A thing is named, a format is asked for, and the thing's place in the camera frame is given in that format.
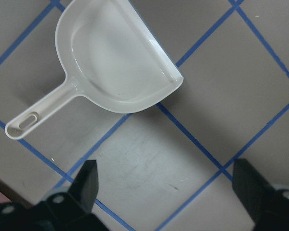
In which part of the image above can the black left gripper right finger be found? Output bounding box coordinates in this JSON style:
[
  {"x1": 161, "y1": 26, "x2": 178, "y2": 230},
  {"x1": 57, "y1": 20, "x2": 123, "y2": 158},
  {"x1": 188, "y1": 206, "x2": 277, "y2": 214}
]
[{"x1": 232, "y1": 158, "x2": 289, "y2": 231}]

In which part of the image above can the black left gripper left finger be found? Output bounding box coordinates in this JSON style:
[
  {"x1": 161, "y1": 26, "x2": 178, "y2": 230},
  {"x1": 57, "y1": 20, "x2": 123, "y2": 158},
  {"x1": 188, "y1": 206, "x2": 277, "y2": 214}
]
[{"x1": 38, "y1": 160, "x2": 98, "y2": 217}]

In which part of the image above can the white plastic dustpan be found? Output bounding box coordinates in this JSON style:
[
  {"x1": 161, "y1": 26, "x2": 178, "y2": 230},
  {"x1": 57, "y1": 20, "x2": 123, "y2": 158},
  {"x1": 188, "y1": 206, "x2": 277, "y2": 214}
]
[{"x1": 5, "y1": 0, "x2": 184, "y2": 140}]

